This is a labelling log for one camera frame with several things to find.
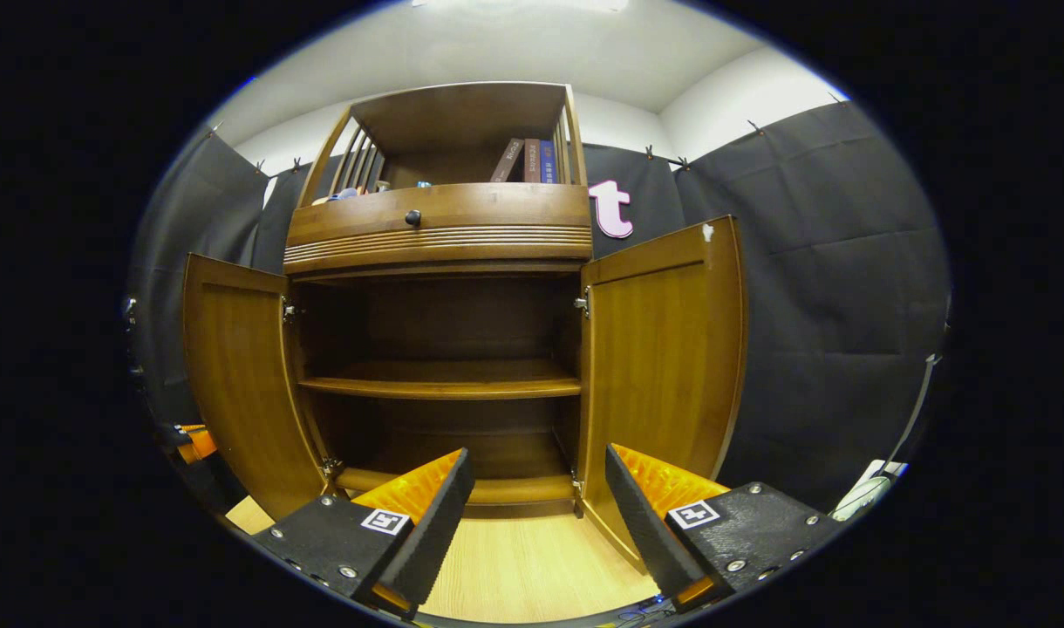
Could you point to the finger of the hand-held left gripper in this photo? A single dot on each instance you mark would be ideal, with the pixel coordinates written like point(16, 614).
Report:
point(196, 443)

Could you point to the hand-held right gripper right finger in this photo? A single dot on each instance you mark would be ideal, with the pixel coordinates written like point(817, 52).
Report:
point(641, 523)

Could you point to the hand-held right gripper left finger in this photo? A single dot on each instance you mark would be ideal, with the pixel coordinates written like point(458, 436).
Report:
point(432, 532)

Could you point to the wooden shoe cabinet door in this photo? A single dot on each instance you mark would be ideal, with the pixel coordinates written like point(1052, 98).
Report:
point(663, 349)
point(235, 375)

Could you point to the wooden double-door shoe cabinet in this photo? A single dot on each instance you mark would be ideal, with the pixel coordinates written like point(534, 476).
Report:
point(445, 113)

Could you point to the wooden inner cabinet shelf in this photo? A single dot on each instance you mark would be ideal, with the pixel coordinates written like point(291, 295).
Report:
point(445, 379)

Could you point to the wooden cabinet drawer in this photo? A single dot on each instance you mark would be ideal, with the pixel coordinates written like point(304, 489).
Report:
point(497, 208)

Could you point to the white rounded device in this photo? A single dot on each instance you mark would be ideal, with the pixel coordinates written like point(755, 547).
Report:
point(863, 495)

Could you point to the black backdrop cloth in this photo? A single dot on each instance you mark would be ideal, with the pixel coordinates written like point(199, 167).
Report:
point(828, 305)

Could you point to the blue cloth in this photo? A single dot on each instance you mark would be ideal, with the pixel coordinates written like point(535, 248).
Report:
point(344, 194)

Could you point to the slim blue book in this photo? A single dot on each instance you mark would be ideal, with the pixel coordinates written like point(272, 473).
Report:
point(548, 161)

